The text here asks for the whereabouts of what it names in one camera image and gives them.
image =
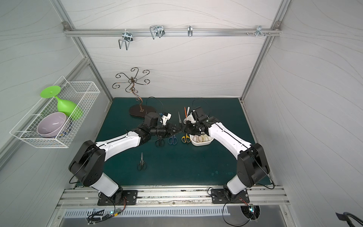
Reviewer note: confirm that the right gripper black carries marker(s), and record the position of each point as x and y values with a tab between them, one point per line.
190	125

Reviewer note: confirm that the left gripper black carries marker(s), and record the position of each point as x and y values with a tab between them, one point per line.
169	128

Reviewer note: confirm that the black handled steel scissors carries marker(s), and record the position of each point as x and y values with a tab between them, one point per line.
159	142

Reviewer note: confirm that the cream handled scissors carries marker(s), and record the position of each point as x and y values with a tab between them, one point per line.
202	138

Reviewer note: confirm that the blue handled scissors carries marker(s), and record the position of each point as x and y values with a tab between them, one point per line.
172	140

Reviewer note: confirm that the black handled kitchen shears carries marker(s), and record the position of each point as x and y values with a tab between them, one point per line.
180	120

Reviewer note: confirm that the yellow black handled scissors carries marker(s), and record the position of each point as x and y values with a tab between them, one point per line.
186	138

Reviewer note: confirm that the dark grey handled scissors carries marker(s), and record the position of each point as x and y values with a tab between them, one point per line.
142	164

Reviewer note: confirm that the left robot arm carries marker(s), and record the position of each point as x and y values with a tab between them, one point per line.
88	164

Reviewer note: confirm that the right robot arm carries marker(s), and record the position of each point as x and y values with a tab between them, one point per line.
252	165

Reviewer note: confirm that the white storage box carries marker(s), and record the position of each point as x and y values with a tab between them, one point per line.
193	137

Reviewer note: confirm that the green plastic goblet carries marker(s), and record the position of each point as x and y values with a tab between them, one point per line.
67	107

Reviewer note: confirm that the small flat metal hook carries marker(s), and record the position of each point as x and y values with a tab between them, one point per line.
190	31

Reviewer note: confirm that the double prong metal hook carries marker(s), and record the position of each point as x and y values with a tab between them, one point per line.
125	40

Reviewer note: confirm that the looped metal hook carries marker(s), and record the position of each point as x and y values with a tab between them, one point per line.
157	31

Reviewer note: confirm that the right end metal hook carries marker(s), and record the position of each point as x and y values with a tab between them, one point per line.
258	33

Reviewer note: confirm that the purple bowl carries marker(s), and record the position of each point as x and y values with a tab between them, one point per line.
51	125

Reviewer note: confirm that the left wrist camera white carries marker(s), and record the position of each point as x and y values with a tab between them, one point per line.
165	118

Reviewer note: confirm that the brown wire jewelry stand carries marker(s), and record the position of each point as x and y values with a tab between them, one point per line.
140	110

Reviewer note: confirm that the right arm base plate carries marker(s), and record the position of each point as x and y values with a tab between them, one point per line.
229	196

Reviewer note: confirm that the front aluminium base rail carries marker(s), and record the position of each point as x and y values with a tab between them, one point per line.
175	196

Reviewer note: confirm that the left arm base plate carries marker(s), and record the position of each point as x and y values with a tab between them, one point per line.
121	197

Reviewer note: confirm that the white slotted cable duct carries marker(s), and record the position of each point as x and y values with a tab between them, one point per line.
130	212

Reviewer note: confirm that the white wire basket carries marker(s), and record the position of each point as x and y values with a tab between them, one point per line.
82	93

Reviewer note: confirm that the horizontal aluminium rail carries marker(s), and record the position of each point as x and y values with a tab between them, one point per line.
197	32

